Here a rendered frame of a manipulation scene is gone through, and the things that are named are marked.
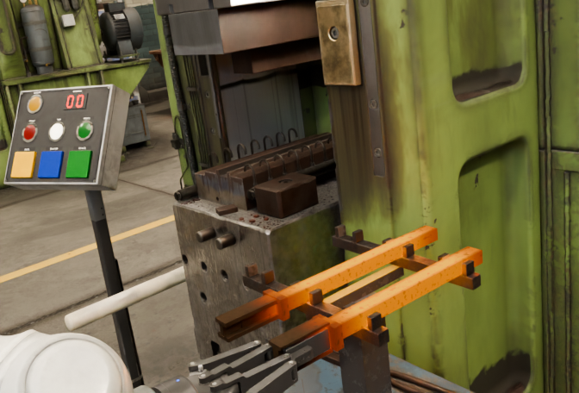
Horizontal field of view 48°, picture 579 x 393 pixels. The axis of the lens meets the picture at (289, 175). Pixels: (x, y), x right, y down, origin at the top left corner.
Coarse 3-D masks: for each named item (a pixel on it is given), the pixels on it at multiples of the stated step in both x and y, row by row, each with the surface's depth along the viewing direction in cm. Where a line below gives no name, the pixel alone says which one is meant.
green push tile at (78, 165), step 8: (72, 152) 176; (80, 152) 174; (88, 152) 173; (72, 160) 175; (80, 160) 174; (88, 160) 173; (72, 168) 174; (80, 168) 173; (88, 168) 172; (72, 176) 174; (80, 176) 172; (88, 176) 172
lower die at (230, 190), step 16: (288, 144) 174; (320, 144) 168; (240, 160) 163; (272, 160) 158; (288, 160) 157; (304, 160) 158; (320, 160) 162; (208, 176) 157; (240, 176) 148; (256, 176) 149; (272, 176) 152; (320, 176) 162; (208, 192) 159; (224, 192) 153; (240, 192) 148; (240, 208) 150
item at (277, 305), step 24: (408, 240) 111; (432, 240) 114; (360, 264) 104; (384, 264) 107; (288, 288) 99; (312, 288) 98; (240, 312) 92; (264, 312) 94; (288, 312) 95; (240, 336) 91
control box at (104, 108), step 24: (24, 96) 189; (48, 96) 185; (96, 96) 177; (120, 96) 179; (24, 120) 187; (48, 120) 183; (72, 120) 179; (96, 120) 176; (120, 120) 179; (24, 144) 185; (48, 144) 181; (72, 144) 177; (96, 144) 174; (120, 144) 179; (96, 168) 172
